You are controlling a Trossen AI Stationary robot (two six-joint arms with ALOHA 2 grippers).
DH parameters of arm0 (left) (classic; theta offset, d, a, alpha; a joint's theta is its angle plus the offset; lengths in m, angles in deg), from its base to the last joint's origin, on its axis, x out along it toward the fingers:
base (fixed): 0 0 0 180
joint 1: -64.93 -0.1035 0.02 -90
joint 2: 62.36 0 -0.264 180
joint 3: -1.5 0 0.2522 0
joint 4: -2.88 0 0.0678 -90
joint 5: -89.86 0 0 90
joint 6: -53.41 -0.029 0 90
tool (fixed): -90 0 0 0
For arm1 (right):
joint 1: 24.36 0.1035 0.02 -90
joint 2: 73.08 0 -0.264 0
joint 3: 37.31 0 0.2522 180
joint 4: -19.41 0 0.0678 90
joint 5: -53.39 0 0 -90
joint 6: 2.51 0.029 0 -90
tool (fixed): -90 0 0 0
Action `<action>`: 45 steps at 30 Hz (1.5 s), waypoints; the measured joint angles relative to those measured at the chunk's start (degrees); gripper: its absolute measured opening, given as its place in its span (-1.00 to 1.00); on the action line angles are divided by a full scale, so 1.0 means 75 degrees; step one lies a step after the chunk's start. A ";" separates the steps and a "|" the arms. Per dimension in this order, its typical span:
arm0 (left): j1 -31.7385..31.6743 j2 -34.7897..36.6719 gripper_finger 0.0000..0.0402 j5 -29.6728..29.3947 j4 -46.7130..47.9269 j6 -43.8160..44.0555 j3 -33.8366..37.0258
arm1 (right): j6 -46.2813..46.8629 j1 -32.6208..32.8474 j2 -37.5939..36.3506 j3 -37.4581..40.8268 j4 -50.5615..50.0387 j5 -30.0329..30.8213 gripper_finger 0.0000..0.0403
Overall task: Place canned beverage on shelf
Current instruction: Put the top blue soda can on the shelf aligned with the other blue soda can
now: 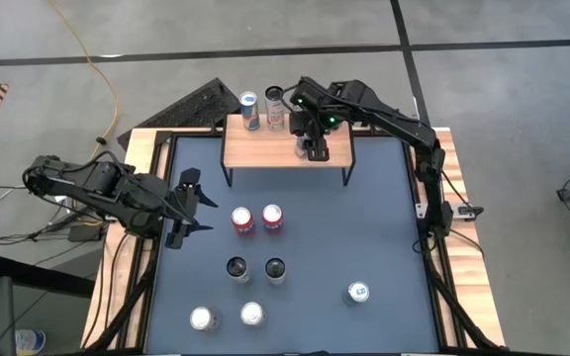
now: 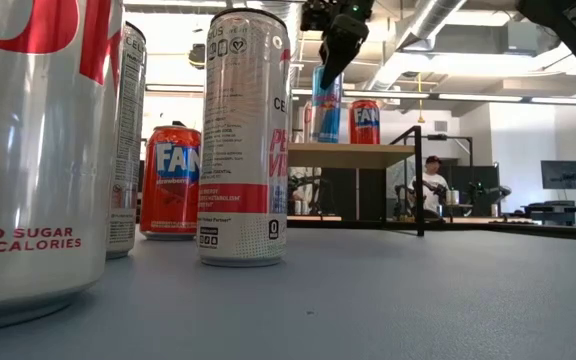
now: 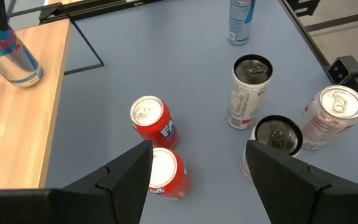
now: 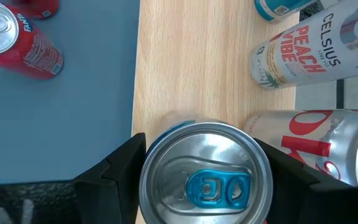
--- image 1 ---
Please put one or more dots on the black power brick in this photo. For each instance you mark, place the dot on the black power brick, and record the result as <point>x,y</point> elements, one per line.
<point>84,233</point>

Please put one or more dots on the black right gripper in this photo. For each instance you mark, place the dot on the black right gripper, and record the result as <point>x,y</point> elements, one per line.
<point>323,123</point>

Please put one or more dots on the white blue container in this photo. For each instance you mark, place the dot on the white blue container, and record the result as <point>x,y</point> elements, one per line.
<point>30,341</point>

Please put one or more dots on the wooden shelf black metal frame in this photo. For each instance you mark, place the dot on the wooden shelf black metal frame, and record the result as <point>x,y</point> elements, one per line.
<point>260,148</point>

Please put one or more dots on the silver Diet Coke can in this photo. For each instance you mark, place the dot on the silver Diet Coke can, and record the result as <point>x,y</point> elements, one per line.
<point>252,314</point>
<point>202,319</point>

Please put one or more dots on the red Fanta strawberry can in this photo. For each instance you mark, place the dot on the red Fanta strawberry can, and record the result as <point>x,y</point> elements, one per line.
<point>242,220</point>
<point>272,217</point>

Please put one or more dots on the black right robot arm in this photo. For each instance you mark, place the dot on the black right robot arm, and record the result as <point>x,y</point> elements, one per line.
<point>399,121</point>

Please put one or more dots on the grey perforated metal plate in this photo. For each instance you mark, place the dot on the grey perforated metal plate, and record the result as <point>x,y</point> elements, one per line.
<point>421,211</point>

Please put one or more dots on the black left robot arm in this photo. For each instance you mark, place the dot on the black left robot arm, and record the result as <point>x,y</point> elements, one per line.
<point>102,180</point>

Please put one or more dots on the blue-grey table mat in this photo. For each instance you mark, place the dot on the blue-grey table mat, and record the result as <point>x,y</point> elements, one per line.
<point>389,257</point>

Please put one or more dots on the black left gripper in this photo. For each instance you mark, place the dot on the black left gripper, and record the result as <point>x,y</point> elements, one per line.
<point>181,207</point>

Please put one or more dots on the black perforated box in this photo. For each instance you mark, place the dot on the black perforated box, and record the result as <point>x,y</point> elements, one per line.
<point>191,106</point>

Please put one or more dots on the black metal table frame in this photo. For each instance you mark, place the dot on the black metal table frame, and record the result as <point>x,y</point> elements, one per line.
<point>148,287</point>

